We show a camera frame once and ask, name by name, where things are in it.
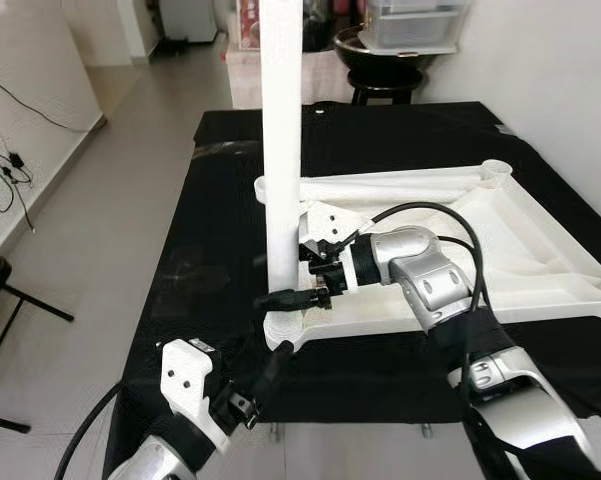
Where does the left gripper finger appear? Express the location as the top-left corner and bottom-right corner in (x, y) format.
(245, 340), (297, 406)

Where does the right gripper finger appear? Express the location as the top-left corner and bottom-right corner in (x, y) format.
(257, 288), (328, 309)

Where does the white plastic table top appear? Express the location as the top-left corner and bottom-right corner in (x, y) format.
(255, 160), (601, 353)

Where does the black table cloth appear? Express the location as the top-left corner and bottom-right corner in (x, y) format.
(105, 100), (601, 476)

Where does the black stool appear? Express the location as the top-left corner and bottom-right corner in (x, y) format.
(350, 65), (426, 106)

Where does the beige floor mat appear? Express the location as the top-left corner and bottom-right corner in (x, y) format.
(225, 45), (361, 109)

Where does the dark bag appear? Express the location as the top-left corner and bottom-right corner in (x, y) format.
(302, 0), (343, 51)

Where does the white cabinet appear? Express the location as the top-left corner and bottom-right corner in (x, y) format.
(160, 0), (221, 46)

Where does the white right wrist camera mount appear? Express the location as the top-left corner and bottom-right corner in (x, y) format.
(300, 203), (371, 263)

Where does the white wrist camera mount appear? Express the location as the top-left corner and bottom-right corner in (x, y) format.
(300, 203), (371, 263)
(160, 338), (231, 451)

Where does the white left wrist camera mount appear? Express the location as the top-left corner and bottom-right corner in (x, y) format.
(160, 338), (231, 451)

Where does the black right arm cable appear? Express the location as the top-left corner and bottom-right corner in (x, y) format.
(365, 200), (601, 480)

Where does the black floor cable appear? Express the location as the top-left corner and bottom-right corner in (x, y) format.
(0, 70), (106, 236)

